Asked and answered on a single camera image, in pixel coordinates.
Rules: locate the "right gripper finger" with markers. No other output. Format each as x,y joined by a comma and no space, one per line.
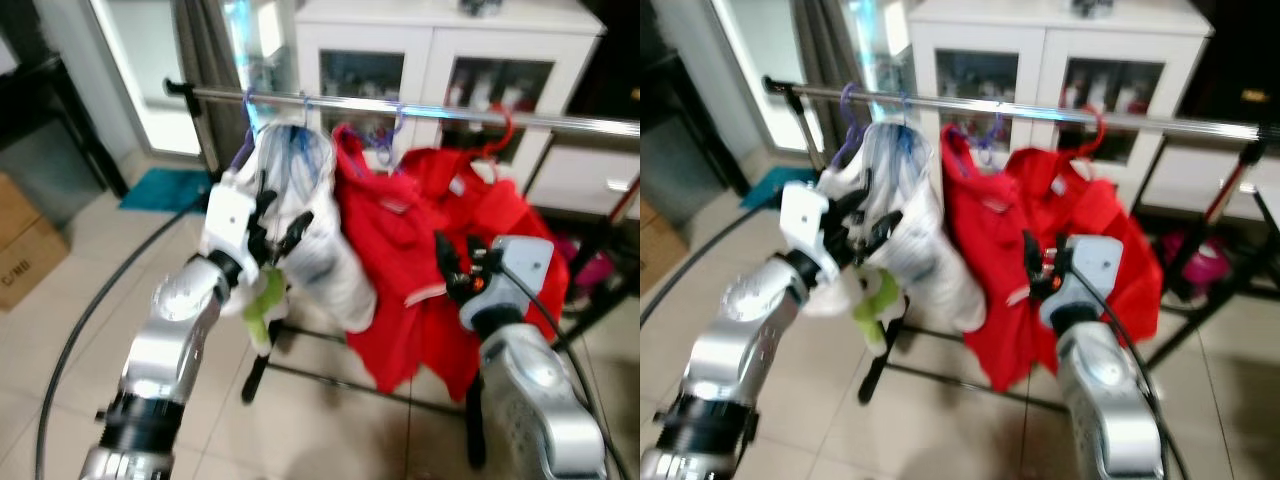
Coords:
488,257
447,255
1065,254
1033,252

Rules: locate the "red clothes hanger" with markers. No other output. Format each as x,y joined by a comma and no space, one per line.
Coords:
507,128
1100,128

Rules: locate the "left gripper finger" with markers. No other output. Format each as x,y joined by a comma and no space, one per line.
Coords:
296,232
858,187
267,188
886,232

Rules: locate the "blue clothes hanger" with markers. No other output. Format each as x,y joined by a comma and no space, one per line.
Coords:
297,150
903,150

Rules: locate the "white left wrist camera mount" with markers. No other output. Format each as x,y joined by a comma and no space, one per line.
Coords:
228,222
806,222

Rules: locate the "teal floor mat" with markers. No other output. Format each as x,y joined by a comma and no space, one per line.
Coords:
775,188
165,190

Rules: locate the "printed brown cardboard box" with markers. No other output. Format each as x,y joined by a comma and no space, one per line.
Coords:
30,265
650,255

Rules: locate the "red polo shirt white trim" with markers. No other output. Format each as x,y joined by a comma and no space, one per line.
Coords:
985,260
385,260

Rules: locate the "grey curtain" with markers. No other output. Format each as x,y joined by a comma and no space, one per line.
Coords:
210,70
830,60

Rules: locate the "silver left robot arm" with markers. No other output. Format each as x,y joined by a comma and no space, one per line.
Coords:
745,335
170,335

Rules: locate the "black side table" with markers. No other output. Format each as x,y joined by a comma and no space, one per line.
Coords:
40,110
680,110

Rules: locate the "pink plastic object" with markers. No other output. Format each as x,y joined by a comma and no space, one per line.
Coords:
1200,262
590,265

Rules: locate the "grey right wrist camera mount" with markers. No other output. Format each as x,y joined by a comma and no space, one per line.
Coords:
525,270
1095,265

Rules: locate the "metal clothes rack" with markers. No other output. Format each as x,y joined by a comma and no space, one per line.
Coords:
1040,110
440,112

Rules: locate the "white-framed glass door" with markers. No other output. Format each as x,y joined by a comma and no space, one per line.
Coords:
155,70
750,70

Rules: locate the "white glass-door cabinet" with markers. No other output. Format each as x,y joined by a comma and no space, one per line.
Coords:
1045,50
432,50

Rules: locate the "white jeans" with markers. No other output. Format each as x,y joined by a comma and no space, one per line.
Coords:
320,260
925,260

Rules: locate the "plain red polo shirt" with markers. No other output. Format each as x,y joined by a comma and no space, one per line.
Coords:
1130,215
520,220

